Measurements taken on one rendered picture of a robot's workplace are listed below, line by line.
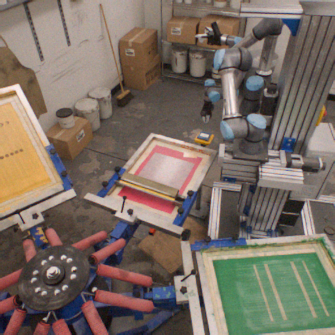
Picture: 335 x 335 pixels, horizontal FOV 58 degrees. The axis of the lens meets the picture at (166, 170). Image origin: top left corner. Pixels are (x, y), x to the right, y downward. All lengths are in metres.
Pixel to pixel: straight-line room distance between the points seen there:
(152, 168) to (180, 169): 0.21
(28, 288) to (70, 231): 1.82
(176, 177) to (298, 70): 1.04
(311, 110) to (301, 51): 0.38
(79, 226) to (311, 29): 2.57
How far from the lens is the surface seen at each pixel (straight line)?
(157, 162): 2.32
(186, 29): 5.02
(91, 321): 1.41
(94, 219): 3.25
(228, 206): 3.04
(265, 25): 2.18
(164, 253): 2.91
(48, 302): 1.39
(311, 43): 1.88
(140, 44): 4.90
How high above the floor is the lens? 2.51
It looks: 44 degrees down
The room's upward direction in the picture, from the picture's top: 1 degrees counter-clockwise
